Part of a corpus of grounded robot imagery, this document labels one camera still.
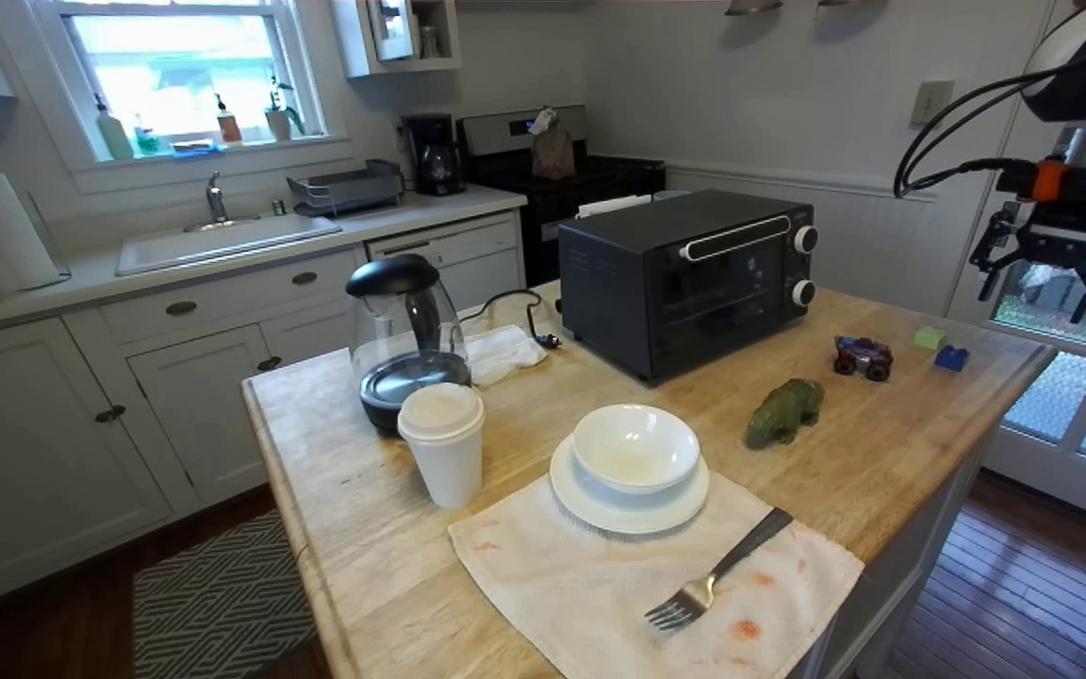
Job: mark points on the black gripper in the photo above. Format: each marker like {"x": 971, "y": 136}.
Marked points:
{"x": 1073, "y": 228}

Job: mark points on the green lego block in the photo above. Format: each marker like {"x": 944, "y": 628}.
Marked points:
{"x": 930, "y": 341}

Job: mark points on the red toy monster truck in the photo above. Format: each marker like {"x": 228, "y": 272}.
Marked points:
{"x": 866, "y": 360}

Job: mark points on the green dinosaur toy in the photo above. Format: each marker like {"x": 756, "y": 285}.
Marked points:
{"x": 783, "y": 413}

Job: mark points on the white paned glass door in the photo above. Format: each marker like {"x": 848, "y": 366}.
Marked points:
{"x": 1045, "y": 391}

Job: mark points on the white kitchen island base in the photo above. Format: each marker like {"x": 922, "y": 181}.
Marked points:
{"x": 907, "y": 579}

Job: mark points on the black toaster oven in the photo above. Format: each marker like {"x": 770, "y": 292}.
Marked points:
{"x": 668, "y": 288}

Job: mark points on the metal fork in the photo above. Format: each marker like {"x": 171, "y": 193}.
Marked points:
{"x": 745, "y": 546}

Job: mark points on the white bowl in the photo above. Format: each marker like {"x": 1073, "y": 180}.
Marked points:
{"x": 631, "y": 447}

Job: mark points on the black steel stove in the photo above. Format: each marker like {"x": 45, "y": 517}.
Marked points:
{"x": 593, "y": 181}

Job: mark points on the white plate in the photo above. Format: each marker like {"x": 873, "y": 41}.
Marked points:
{"x": 618, "y": 516}

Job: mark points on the brown paper bag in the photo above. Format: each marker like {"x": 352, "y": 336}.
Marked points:
{"x": 551, "y": 153}

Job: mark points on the crumpled white paper towel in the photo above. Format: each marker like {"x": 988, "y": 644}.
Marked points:
{"x": 499, "y": 354}

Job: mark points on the stained white cloth napkin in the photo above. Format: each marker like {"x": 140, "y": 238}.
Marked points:
{"x": 566, "y": 591}

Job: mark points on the black coffee maker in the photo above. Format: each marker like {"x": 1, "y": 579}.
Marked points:
{"x": 429, "y": 156}

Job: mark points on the stacked pale cups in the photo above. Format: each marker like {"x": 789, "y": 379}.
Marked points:
{"x": 441, "y": 453}

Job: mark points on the grey dish rack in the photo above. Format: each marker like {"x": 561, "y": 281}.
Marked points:
{"x": 339, "y": 192}

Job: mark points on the small potted plant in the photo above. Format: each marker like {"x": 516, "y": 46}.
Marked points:
{"x": 280, "y": 120}

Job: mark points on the white kitchen sink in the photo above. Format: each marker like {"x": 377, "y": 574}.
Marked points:
{"x": 228, "y": 238}

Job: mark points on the metal sink faucet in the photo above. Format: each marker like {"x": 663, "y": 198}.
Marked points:
{"x": 216, "y": 203}

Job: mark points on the kitchen window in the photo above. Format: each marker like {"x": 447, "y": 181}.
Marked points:
{"x": 179, "y": 68}

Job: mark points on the grey patterned floor rug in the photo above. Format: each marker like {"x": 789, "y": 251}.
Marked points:
{"x": 216, "y": 605}

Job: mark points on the white counter cabinets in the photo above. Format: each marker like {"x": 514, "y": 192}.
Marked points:
{"x": 39, "y": 440}

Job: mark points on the wall switch plate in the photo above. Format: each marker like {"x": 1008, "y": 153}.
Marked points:
{"x": 931, "y": 104}

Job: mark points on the white wall shelf cabinet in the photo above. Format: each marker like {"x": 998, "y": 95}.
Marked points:
{"x": 357, "y": 41}

